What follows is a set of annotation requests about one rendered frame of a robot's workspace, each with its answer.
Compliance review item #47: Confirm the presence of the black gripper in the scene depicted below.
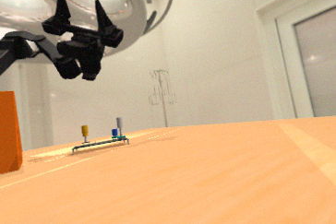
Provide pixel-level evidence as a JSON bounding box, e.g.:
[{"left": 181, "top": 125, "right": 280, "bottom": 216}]
[{"left": 42, "top": 0, "right": 124, "bottom": 61}]

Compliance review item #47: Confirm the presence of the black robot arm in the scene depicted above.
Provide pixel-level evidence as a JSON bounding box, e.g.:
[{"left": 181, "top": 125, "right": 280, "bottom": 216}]
[{"left": 0, "top": 30, "right": 105, "bottom": 81}]

